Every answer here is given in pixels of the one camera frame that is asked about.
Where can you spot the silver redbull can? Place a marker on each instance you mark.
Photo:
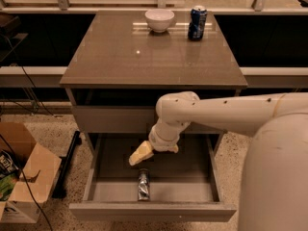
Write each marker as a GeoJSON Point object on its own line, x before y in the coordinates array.
{"type": "Point", "coordinates": [143, 185]}

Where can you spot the black snack bag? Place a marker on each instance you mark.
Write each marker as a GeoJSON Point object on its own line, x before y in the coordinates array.
{"type": "Point", "coordinates": [7, 164]}

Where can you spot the white ceramic bowl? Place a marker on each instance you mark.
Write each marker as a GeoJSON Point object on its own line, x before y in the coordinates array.
{"type": "Point", "coordinates": [159, 20]}

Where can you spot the grey drawer cabinet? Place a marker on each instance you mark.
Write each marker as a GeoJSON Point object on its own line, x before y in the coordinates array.
{"type": "Point", "coordinates": [122, 63]}

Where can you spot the closed grey upper drawer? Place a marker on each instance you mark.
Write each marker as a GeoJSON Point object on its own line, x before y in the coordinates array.
{"type": "Point", "coordinates": [134, 120]}

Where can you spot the dark side table left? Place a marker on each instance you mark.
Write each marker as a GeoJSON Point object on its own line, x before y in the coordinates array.
{"type": "Point", "coordinates": [10, 36]}

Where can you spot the open cardboard box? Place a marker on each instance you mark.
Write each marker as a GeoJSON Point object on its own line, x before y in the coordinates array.
{"type": "Point", "coordinates": [39, 168]}

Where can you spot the open grey middle drawer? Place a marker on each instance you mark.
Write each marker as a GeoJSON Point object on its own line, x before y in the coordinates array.
{"type": "Point", "coordinates": [183, 186]}

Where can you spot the metal window railing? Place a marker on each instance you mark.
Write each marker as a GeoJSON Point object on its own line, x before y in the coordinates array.
{"type": "Point", "coordinates": [154, 0]}

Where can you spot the green snack bag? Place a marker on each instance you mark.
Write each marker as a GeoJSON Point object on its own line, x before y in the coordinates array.
{"type": "Point", "coordinates": [6, 186]}

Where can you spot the black bar on floor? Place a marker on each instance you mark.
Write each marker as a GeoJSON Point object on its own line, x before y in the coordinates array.
{"type": "Point", "coordinates": [60, 191]}

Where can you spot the blue soda can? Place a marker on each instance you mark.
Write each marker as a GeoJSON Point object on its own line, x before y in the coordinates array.
{"type": "Point", "coordinates": [197, 24]}

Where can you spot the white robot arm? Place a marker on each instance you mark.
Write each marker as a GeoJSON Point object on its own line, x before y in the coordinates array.
{"type": "Point", "coordinates": [274, 189]}

